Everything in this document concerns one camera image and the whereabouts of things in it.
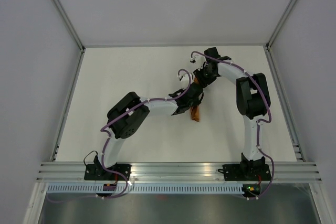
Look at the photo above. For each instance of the left aluminium frame post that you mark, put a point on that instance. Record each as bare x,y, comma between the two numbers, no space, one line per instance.
68,24

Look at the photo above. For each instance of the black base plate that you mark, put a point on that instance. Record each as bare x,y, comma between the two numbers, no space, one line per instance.
110,172
235,172

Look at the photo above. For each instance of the aluminium frame post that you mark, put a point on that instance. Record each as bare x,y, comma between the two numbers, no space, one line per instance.
288,10
68,24

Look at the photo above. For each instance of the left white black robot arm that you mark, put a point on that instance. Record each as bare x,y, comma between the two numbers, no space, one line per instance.
125,118

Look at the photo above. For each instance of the aluminium mounting rail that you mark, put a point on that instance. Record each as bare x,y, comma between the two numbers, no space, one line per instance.
170,172

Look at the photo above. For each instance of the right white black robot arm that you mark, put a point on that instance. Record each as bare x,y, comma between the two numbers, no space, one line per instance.
253,103

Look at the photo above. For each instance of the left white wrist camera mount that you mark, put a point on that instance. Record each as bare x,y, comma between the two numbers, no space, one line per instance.
184,79

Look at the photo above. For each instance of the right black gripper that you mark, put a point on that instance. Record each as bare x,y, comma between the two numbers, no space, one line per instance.
203,82

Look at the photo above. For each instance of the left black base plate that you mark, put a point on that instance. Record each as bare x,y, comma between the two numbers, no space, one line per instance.
110,172

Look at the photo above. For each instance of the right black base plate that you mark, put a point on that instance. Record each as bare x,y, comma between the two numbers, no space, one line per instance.
235,172

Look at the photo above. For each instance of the orange-brown cloth napkin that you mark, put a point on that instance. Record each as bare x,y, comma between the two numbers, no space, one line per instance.
194,112

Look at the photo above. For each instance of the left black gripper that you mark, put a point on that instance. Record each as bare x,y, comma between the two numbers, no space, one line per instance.
197,103

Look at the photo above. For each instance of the white slotted cable duct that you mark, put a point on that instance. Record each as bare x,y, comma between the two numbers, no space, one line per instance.
146,188

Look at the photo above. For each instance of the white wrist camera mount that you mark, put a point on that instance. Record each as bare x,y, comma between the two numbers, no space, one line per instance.
199,62
184,79

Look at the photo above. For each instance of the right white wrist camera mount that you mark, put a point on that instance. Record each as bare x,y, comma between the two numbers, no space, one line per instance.
199,62

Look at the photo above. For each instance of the right aluminium frame post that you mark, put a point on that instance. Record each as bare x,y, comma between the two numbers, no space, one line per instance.
288,10

